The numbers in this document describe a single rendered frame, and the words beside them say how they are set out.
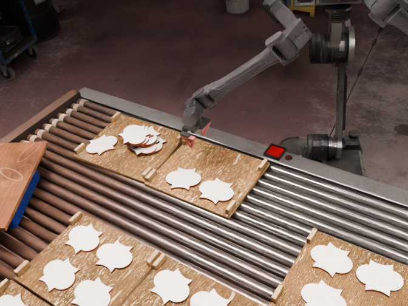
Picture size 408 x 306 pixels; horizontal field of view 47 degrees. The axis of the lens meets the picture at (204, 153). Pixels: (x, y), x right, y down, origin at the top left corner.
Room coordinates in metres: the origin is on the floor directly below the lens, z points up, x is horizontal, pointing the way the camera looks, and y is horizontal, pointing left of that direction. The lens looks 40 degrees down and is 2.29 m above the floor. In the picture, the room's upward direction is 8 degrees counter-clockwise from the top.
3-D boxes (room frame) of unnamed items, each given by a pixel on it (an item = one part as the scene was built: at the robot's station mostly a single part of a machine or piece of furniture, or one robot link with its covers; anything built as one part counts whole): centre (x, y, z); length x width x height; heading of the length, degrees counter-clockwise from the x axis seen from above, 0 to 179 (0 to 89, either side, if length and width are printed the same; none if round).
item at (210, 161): (1.47, 0.00, 0.93); 0.41 x 0.35 x 0.02; 52
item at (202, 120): (1.59, 0.02, 1.13); 0.10 x 0.07 x 0.07; 142
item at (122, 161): (1.72, 0.33, 0.93); 0.41 x 0.35 x 0.02; 54
